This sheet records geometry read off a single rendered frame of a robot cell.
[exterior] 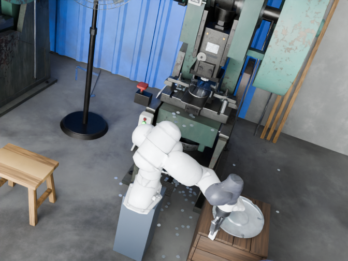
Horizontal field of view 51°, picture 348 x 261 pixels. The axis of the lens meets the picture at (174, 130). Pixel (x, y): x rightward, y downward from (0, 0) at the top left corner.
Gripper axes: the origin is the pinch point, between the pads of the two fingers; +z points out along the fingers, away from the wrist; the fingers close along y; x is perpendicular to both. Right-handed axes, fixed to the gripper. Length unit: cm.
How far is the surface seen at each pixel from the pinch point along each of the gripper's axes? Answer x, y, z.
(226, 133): -33, -50, -22
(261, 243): 19.7, -22.0, 6.9
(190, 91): -63, -47, -36
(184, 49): -97, -80, -42
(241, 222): 5.7, -21.4, 2.8
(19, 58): -212, -23, 7
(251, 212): 5.3, -34.1, 3.4
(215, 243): 1.7, -5.8, 11.0
